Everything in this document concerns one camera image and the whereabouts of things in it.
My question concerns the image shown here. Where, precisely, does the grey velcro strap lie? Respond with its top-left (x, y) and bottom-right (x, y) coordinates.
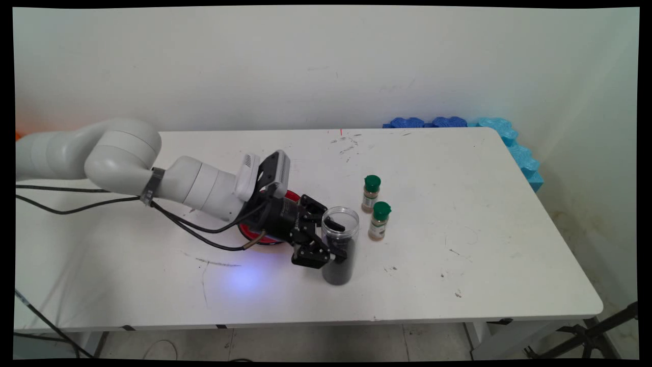
top-left (140, 167), bottom-right (166, 207)

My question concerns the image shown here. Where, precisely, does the green cap spice bottle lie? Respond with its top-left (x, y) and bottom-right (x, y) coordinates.
top-left (368, 201), bottom-right (392, 242)
top-left (361, 175), bottom-right (382, 214)

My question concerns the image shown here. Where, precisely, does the white floor cable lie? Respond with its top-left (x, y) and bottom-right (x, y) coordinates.
top-left (142, 339), bottom-right (179, 360)

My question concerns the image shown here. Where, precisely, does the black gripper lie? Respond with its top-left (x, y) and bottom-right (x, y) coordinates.
top-left (239, 193), bottom-right (349, 270)

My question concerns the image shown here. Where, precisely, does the black floor cable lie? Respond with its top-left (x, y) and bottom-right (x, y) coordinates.
top-left (14, 332), bottom-right (82, 359)
top-left (14, 290), bottom-right (90, 359)

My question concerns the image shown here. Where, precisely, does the dark blue foam block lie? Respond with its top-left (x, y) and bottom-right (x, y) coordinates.
top-left (425, 116), bottom-right (468, 128)
top-left (383, 117), bottom-right (425, 129)

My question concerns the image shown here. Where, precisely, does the white table leg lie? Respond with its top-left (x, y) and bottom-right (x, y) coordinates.
top-left (466, 320), bottom-right (574, 360)
top-left (76, 331), bottom-right (108, 358)

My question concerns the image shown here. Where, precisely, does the light blue foam block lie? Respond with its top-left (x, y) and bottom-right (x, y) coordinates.
top-left (468, 117), bottom-right (519, 147)
top-left (506, 142), bottom-right (545, 193)

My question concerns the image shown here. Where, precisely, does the black tripod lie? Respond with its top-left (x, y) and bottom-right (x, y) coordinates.
top-left (525, 301), bottom-right (639, 360)

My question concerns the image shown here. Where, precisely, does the black camera cable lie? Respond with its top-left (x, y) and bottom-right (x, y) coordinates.
top-left (15, 183), bottom-right (270, 234)

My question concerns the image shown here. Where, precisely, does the clear jar with black seeds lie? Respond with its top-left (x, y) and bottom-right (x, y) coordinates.
top-left (321, 206), bottom-right (360, 286)

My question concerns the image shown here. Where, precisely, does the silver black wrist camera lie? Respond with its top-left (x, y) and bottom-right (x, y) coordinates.
top-left (256, 150), bottom-right (291, 199)

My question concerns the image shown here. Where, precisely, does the red bowl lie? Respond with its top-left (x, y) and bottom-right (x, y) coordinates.
top-left (237, 190), bottom-right (302, 246)

